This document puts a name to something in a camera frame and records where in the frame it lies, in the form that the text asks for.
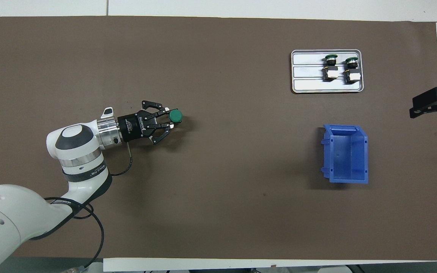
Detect blue plastic bin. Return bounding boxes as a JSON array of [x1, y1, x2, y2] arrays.
[[320, 124, 369, 184]]

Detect green push button switch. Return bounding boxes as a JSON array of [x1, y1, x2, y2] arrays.
[[322, 54, 339, 82], [167, 109, 184, 128], [344, 56, 362, 84]]

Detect brown paper table mat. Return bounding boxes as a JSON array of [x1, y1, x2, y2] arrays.
[[0, 16, 437, 261]]

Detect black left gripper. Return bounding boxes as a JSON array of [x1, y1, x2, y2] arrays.
[[118, 100, 172, 146]]

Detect silver metal tray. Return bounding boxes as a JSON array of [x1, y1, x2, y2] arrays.
[[291, 49, 364, 94]]

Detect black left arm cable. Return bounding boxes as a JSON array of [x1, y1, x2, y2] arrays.
[[43, 145, 132, 270]]

